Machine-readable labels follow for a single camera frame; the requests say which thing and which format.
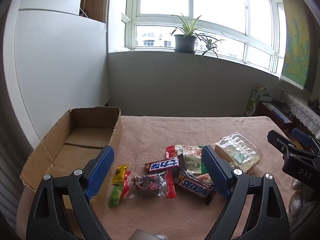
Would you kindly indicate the brown cardboard box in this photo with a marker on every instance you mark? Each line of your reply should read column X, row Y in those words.
column 82, row 120

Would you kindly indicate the dark wooden cabinet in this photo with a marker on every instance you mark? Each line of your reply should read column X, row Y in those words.
column 265, row 110

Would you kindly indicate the brown chocolate bar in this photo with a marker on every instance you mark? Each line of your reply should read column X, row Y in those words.
column 195, row 186

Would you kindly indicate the yellow candy packet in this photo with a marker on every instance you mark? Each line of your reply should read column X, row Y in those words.
column 119, row 173

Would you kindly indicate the white cabinet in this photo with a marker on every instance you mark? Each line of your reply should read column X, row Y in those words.
column 62, row 67

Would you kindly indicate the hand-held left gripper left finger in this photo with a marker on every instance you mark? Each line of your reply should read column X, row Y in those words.
column 100, row 172

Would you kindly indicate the green candy packet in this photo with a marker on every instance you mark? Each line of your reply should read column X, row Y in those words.
column 115, row 195

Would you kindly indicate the white ribbed radiator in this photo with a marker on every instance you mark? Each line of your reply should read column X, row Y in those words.
column 10, row 200

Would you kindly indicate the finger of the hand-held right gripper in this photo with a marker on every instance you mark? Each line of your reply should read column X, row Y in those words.
column 280, row 140
column 302, row 136

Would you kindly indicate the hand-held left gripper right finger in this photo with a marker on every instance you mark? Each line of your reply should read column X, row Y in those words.
column 215, row 172

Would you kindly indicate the potted spider plant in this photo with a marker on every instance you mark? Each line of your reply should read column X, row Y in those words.
column 185, row 43

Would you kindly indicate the dark cake packet red ends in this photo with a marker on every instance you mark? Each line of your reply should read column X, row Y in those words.
column 147, row 185

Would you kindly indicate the person's right hand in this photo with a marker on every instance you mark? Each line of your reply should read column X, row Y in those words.
column 298, row 195

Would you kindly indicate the blue label chocolate bar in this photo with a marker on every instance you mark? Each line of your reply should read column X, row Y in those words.
column 162, row 166

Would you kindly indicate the clear bagged sliced bread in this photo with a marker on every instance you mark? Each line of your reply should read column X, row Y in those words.
column 237, row 150

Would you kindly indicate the wall map poster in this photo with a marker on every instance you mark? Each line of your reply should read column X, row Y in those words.
column 297, row 55

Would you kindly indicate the green printed carton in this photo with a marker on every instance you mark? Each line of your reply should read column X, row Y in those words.
column 252, row 102

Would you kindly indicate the white lace cloth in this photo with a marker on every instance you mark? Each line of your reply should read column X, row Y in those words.
column 300, row 110

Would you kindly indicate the brown wooden cupboard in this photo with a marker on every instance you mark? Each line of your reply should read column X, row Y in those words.
column 96, row 0

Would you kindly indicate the green white snack pouch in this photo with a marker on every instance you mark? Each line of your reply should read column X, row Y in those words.
column 192, row 160

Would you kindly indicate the small clear red-ended packet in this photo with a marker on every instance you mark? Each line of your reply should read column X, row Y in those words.
column 126, row 187

